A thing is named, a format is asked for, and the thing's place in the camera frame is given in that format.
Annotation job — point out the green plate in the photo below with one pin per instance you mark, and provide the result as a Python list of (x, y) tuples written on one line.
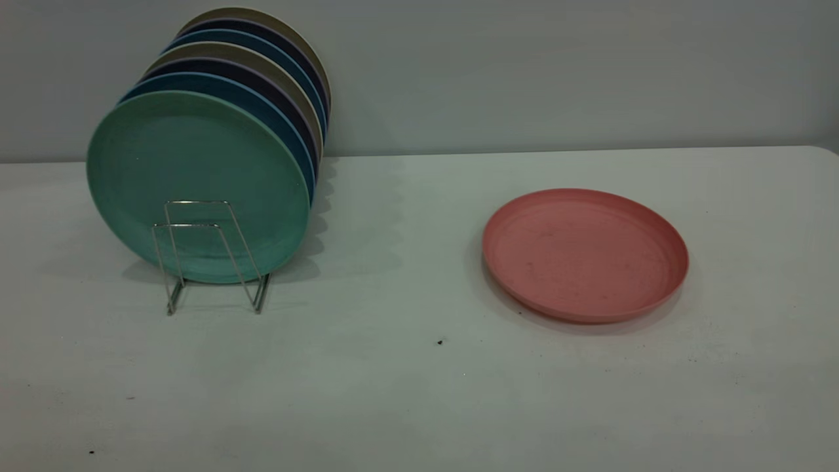
[(196, 164)]

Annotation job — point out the blue plate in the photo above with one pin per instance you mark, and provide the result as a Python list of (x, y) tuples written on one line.
[(262, 101), (262, 42)]

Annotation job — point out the beige plate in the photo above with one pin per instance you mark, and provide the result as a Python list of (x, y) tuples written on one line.
[(242, 52), (262, 14)]

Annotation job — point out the pink plate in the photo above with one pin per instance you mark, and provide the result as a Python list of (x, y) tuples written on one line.
[(583, 255)]

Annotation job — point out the dark navy plate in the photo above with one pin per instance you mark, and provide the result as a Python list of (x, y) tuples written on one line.
[(275, 34), (249, 73)]

